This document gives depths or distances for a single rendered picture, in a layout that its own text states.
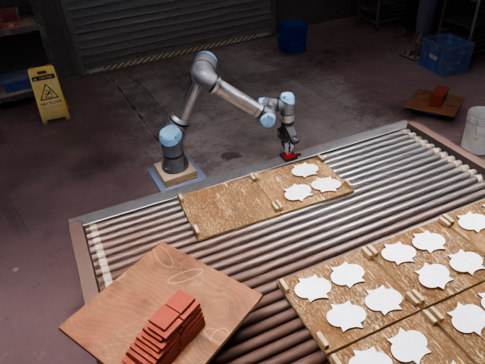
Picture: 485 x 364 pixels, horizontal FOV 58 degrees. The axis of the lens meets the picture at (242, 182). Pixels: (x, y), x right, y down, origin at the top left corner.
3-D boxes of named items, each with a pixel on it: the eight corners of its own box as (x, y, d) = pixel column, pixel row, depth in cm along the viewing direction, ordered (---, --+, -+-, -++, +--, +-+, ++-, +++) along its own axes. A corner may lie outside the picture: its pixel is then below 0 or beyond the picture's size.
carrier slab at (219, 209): (177, 198, 223) (177, 196, 222) (251, 178, 235) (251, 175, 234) (198, 241, 197) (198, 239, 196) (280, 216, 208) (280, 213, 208)
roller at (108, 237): (89, 245, 205) (86, 237, 202) (416, 141, 266) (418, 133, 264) (91, 251, 201) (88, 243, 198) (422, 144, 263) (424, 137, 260)
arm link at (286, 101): (278, 91, 233) (294, 91, 233) (278, 110, 240) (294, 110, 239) (278, 97, 227) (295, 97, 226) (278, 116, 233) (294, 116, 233)
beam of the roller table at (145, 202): (71, 228, 218) (67, 219, 215) (403, 128, 284) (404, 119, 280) (73, 238, 212) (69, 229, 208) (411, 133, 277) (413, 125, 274)
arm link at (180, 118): (159, 139, 244) (195, 55, 212) (164, 125, 256) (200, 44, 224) (180, 148, 247) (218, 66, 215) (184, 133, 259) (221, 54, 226)
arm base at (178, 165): (159, 161, 251) (156, 147, 245) (185, 155, 255) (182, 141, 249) (164, 176, 240) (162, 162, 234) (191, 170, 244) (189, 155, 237)
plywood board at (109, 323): (59, 330, 150) (58, 326, 149) (162, 244, 182) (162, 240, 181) (165, 414, 125) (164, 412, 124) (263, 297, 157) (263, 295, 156)
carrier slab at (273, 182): (251, 177, 235) (251, 175, 234) (317, 158, 247) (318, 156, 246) (281, 215, 209) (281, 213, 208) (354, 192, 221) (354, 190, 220)
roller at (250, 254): (105, 308, 175) (102, 300, 172) (469, 174, 237) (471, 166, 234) (107, 317, 171) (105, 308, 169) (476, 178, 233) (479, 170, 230)
